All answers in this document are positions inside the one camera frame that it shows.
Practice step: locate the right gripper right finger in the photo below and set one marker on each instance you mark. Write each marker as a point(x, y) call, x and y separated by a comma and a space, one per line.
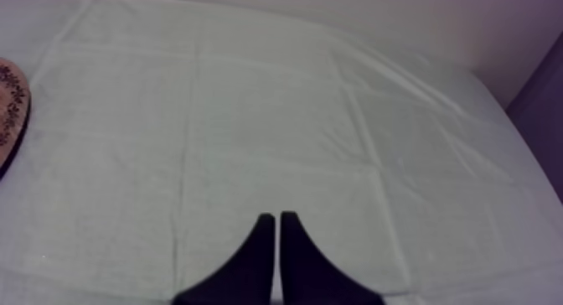
point(308, 276)

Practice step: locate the round wooden board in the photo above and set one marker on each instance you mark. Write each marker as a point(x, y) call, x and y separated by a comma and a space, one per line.
point(11, 108)

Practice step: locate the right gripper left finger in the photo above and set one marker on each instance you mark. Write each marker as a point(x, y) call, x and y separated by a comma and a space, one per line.
point(248, 271)

